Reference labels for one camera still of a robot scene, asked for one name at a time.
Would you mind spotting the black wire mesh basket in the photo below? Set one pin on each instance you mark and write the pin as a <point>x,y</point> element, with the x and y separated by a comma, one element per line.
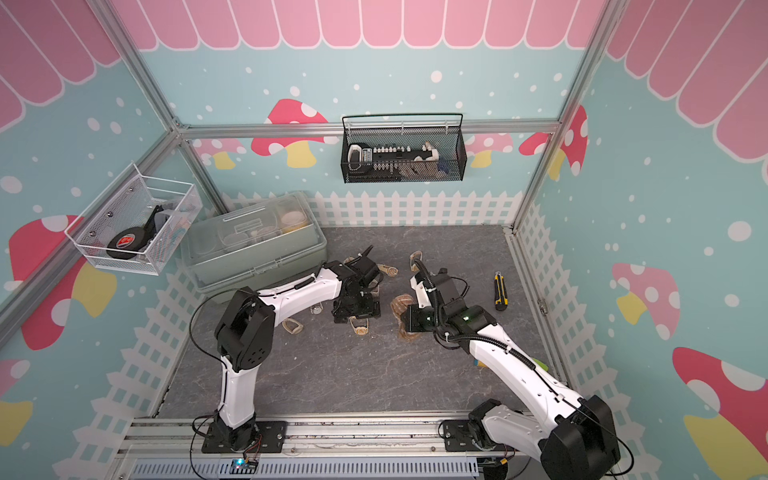
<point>396,148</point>

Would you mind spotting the yellow black utility knife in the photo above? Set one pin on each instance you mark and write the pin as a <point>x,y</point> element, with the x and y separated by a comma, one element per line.
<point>501,300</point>

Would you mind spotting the cream square dial watch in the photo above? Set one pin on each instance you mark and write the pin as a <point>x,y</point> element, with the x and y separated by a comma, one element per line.
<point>414,260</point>

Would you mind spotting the black tape roll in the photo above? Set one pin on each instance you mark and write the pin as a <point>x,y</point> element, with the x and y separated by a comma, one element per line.
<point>126,244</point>

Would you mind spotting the green lit circuit board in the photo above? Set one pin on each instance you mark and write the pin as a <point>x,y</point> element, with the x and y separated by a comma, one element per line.
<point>244,466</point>

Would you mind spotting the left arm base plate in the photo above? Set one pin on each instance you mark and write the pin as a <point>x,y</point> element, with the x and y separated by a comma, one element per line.
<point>251,437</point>

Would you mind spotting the green yellow toy paddle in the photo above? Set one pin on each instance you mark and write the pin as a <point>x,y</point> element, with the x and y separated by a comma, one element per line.
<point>540,364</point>

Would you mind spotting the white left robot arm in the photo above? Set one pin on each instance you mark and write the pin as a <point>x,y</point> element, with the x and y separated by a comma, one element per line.
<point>245,333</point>

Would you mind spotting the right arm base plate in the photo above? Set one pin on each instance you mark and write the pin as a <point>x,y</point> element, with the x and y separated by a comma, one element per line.
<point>467,436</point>

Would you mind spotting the clear acrylic wall bin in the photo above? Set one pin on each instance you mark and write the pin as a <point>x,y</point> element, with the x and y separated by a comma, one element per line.
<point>165,208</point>

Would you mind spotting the translucent green storage box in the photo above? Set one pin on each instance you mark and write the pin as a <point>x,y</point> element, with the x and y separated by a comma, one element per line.
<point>267,243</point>

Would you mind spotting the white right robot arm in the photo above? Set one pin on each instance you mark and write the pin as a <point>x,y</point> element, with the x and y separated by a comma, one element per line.
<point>572,437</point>

